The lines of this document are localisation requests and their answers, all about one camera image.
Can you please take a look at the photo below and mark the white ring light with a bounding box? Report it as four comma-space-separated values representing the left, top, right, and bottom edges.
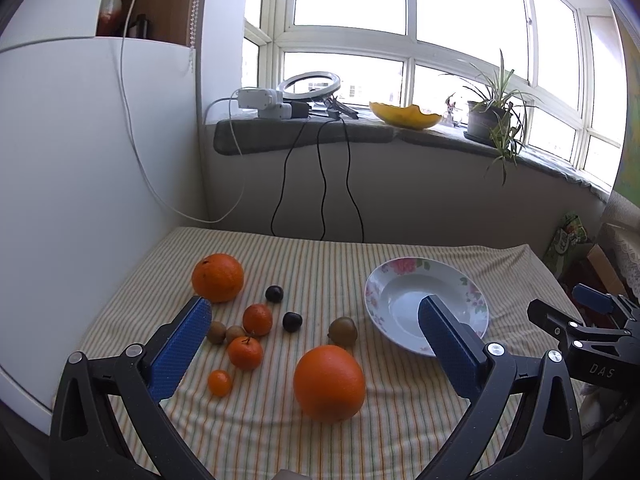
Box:
277, 70, 342, 104

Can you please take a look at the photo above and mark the medium tangerine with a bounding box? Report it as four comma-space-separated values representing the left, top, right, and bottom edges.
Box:
242, 304, 273, 337

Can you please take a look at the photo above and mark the white floral plate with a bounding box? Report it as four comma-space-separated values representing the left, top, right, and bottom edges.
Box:
363, 257, 490, 358

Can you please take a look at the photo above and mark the tangerine with green stem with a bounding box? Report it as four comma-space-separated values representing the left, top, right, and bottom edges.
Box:
227, 336, 264, 372

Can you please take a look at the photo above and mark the white cable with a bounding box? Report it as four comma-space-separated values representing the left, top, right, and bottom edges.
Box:
117, 0, 248, 226

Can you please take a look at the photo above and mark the large orange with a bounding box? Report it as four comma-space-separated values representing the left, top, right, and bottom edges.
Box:
191, 254, 244, 304
293, 344, 367, 425

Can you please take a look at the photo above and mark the black cable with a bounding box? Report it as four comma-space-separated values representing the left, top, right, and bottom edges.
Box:
270, 118, 310, 238
316, 115, 366, 244

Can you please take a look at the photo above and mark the white cabinet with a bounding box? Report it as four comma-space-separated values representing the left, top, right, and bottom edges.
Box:
1, 0, 205, 430

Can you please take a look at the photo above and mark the green-brown kiwi fruit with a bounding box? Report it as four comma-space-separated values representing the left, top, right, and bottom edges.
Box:
328, 316, 358, 348

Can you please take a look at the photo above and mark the dark plum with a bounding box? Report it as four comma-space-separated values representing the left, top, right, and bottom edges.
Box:
282, 312, 303, 334
265, 285, 284, 304

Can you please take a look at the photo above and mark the potted spider plant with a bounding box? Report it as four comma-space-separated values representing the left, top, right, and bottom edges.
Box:
461, 50, 537, 185

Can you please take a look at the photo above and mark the white power strip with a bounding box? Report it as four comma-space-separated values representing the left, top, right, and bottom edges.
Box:
236, 88, 292, 120

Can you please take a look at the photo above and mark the red white vase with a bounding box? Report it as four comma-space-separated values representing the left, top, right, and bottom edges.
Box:
96, 0, 122, 36

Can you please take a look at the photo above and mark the green snack bag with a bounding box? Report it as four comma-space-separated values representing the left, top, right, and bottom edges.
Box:
542, 212, 593, 278

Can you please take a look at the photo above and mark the yellow melon rind bowl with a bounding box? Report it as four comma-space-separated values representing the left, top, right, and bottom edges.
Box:
369, 102, 442, 130

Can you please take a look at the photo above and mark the tiny orange kumquat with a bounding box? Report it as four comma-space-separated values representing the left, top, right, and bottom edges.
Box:
207, 370, 233, 398

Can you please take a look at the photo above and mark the small brown longan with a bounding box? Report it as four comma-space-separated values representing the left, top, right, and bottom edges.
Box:
226, 325, 247, 344
206, 321, 227, 346

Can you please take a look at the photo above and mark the striped tablecloth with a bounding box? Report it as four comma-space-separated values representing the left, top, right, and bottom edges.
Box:
79, 228, 576, 479

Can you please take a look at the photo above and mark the black cable right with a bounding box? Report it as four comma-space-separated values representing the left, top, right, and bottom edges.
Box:
316, 115, 366, 244

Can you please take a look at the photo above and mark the black cable left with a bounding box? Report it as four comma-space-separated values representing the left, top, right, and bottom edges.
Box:
270, 118, 310, 238

